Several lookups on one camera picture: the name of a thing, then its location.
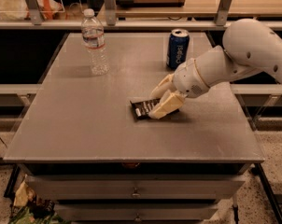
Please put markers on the middle metal rail bracket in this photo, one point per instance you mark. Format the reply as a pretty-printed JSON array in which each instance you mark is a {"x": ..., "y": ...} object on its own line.
[{"x": 110, "y": 6}]

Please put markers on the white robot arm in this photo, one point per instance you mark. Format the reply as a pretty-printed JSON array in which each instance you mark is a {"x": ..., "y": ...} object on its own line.
[{"x": 248, "y": 48}]

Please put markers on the white and orange plastic bag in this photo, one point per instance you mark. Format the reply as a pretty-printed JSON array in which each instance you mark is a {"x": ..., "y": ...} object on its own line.
[{"x": 18, "y": 10}]

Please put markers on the blue pepsi can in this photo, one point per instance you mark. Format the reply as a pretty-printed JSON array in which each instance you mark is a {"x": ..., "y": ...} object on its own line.
[{"x": 179, "y": 40}]

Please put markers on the colourful bags on floor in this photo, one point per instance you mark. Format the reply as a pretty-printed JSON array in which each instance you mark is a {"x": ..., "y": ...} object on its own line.
[{"x": 29, "y": 208}]

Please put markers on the clear plastic water bottle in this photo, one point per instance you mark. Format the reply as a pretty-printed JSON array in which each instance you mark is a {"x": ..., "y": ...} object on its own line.
[{"x": 94, "y": 40}]

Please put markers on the right metal rail bracket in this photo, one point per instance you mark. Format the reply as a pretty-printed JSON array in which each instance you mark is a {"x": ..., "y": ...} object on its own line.
[{"x": 222, "y": 12}]

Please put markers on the grey drawer cabinet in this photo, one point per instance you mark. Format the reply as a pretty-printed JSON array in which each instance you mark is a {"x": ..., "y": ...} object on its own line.
[{"x": 81, "y": 146}]

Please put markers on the drawer knob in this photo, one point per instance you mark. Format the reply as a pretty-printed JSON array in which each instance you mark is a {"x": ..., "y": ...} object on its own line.
[
  {"x": 136, "y": 194},
  {"x": 137, "y": 218}
]

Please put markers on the black rxbar chocolate bar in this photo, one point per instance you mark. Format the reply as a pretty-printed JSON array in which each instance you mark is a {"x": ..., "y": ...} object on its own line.
[{"x": 141, "y": 109}]

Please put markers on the left metal rail bracket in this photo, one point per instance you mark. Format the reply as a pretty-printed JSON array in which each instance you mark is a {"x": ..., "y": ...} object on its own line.
[{"x": 34, "y": 12}]

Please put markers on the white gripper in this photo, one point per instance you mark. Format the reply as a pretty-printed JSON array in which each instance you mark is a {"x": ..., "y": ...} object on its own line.
[{"x": 188, "y": 78}]

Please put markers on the upper drawer knob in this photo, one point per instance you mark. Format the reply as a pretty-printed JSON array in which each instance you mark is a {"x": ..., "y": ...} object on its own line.
[{"x": 136, "y": 194}]

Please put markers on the metal rail bracket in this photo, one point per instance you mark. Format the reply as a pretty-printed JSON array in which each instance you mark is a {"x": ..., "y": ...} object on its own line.
[
  {"x": 110, "y": 6},
  {"x": 34, "y": 12},
  {"x": 222, "y": 12}
]

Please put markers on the lower drawer knob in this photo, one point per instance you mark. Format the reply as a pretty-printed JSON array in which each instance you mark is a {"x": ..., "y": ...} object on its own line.
[{"x": 137, "y": 218}]

